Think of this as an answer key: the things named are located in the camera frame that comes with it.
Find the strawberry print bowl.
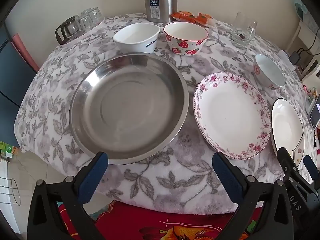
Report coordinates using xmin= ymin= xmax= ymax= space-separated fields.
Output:
xmin=163 ymin=21 xmax=209 ymax=55

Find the pink floral rimmed plate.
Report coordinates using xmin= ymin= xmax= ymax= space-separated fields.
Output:
xmin=194 ymin=72 xmax=272 ymax=160

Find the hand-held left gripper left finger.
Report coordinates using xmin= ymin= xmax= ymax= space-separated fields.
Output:
xmin=27 ymin=151 xmax=109 ymax=240

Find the green cloth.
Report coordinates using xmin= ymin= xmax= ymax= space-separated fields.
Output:
xmin=294 ymin=2 xmax=310 ymax=18

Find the large stainless steel basin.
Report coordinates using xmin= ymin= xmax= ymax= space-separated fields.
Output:
xmin=69 ymin=52 xmax=190 ymax=165

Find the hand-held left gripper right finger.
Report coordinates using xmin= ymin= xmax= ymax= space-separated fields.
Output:
xmin=212 ymin=152 xmax=297 ymax=240

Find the stainless steel thermos jug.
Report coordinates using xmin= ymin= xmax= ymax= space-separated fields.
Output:
xmin=144 ymin=0 xmax=190 ymax=23

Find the white rectangular bowl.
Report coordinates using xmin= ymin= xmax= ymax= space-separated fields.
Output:
xmin=112 ymin=23 xmax=161 ymax=54

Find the black rimmed white plate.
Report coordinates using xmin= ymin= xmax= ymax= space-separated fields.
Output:
xmin=271 ymin=98 xmax=305 ymax=167

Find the smartphone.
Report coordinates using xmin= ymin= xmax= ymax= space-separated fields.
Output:
xmin=309 ymin=104 xmax=320 ymax=130

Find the dark grey charger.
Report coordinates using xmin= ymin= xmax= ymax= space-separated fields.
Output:
xmin=289 ymin=51 xmax=302 ymax=65

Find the clear glass mug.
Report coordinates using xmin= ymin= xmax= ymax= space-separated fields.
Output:
xmin=229 ymin=12 xmax=258 ymax=46

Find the pink rolled mat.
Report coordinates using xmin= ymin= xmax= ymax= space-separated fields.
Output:
xmin=11 ymin=33 xmax=39 ymax=73

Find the blue cabinet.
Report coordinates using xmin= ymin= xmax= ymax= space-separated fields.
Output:
xmin=0 ymin=22 xmax=38 ymax=108

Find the orange snack packet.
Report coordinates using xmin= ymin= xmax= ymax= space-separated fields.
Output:
xmin=171 ymin=11 xmax=198 ymax=23
xmin=195 ymin=12 xmax=217 ymax=28

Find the white power bank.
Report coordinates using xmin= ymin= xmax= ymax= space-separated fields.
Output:
xmin=278 ymin=50 xmax=295 ymax=69

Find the small white bowl red pattern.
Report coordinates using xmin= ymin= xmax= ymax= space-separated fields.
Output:
xmin=253 ymin=54 xmax=286 ymax=90

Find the clear glass cup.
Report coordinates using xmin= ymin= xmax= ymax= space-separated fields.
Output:
xmin=79 ymin=15 xmax=94 ymax=30
xmin=81 ymin=7 xmax=104 ymax=25

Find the green carton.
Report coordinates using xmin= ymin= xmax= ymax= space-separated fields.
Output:
xmin=0 ymin=141 xmax=19 ymax=159

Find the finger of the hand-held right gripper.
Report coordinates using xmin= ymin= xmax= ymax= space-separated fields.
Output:
xmin=276 ymin=147 xmax=302 ymax=183
xmin=303 ymin=155 xmax=320 ymax=184

